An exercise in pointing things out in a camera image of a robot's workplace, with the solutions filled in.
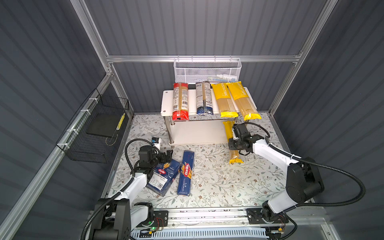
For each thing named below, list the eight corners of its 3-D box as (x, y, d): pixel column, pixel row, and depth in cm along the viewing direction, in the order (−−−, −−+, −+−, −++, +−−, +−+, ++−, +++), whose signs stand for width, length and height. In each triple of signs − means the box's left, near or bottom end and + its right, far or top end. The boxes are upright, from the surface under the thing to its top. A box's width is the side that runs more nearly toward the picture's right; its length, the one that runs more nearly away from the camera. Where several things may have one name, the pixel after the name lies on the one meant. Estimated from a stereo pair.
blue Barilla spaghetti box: (177, 194, 83) (176, 192, 80) (183, 153, 100) (183, 150, 96) (190, 196, 82) (190, 193, 79) (194, 154, 99) (194, 151, 96)
